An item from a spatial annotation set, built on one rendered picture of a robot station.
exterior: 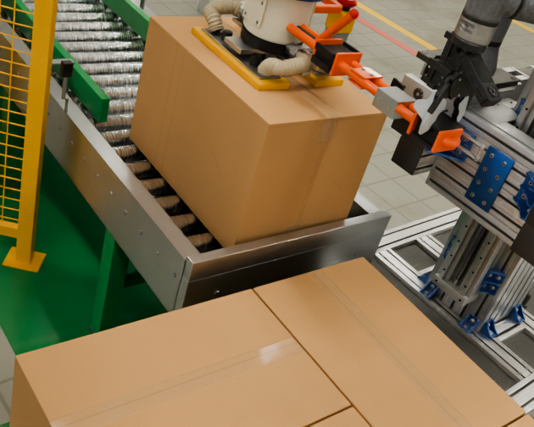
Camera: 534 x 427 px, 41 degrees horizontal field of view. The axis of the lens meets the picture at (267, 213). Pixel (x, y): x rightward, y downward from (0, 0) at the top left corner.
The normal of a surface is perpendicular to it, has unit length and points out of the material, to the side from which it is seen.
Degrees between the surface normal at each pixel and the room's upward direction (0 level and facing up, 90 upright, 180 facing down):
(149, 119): 90
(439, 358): 0
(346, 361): 0
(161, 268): 90
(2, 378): 0
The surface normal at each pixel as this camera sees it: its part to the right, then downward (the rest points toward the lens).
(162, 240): -0.78, 0.16
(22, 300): 0.26, -0.80
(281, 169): 0.56, 0.58
